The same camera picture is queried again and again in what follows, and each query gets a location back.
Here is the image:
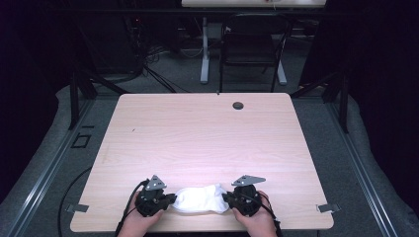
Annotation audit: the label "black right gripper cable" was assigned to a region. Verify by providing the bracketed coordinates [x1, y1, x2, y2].
[259, 193, 285, 237]

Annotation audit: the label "white sock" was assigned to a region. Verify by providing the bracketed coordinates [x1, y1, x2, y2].
[180, 207, 228, 215]
[172, 183, 230, 213]

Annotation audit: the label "person's left hand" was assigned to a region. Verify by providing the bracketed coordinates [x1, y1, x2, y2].
[118, 197, 165, 237]

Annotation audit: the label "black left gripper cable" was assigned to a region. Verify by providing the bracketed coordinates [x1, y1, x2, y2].
[114, 179, 150, 237]

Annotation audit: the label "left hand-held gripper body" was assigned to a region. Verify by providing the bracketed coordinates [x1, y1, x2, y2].
[134, 175, 170, 218]

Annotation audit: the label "black floor cable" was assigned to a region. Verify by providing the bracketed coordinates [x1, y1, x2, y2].
[57, 166, 94, 237]

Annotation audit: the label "black chair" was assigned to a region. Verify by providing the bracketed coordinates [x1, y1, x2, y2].
[218, 13, 294, 94]

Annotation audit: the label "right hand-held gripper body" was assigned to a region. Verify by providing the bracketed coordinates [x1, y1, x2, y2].
[228, 174, 267, 218]

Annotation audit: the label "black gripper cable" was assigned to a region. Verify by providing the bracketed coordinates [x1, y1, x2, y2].
[114, 179, 150, 237]
[259, 193, 285, 237]

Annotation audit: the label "white desk top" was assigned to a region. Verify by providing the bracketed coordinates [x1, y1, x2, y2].
[181, 0, 327, 9]

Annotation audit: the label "white desk leg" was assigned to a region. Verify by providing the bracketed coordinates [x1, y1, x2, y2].
[276, 60, 289, 87]
[200, 17, 211, 85]

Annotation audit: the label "person's right hand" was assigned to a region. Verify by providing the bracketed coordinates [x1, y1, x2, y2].
[231, 190, 279, 237]

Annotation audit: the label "bundle of black cables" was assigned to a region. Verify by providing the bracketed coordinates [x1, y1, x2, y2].
[124, 16, 193, 94]

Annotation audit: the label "aluminium rail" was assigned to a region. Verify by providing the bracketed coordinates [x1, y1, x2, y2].
[2, 98, 97, 237]
[324, 98, 400, 237]

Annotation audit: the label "black metal stand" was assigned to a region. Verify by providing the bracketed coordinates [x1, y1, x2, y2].
[290, 70, 350, 134]
[67, 65, 130, 131]

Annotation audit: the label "black curtain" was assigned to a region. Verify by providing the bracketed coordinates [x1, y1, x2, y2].
[0, 0, 78, 206]
[297, 0, 419, 216]

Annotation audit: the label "grey metal bracket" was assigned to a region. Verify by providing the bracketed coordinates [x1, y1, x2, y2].
[65, 203, 90, 214]

